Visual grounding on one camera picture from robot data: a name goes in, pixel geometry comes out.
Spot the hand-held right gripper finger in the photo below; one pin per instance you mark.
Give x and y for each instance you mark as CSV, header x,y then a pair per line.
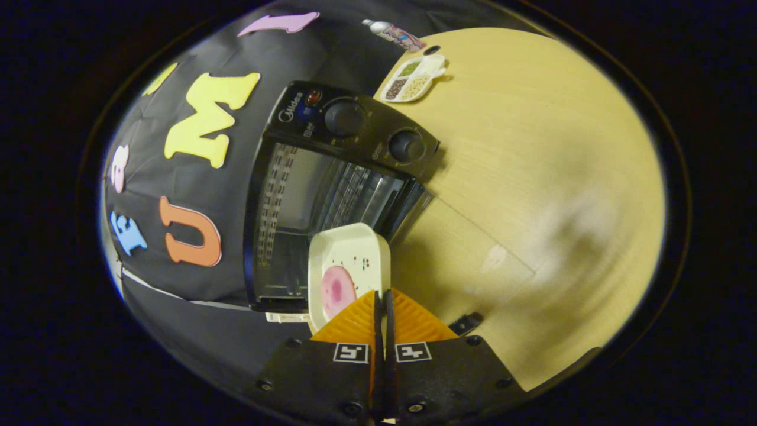
x,y
376,378
390,378

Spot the pink ham slice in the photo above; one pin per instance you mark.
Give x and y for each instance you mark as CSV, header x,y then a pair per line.
x,y
337,290

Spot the cream rectangular plate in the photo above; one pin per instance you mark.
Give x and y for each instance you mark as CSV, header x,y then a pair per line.
x,y
355,248

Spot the black electric oven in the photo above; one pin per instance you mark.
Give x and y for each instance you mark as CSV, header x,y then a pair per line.
x,y
366,127

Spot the small black glossy part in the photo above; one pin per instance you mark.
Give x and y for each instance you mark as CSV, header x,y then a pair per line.
x,y
467,323

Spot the white divided dish of beans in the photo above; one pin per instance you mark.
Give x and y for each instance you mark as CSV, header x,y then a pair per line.
x,y
411,77

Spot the black backdrop cloth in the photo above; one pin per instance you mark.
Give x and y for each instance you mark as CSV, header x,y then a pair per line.
x,y
331,53

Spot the silver spray bottle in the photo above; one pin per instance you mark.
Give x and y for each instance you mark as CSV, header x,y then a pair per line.
x,y
396,34

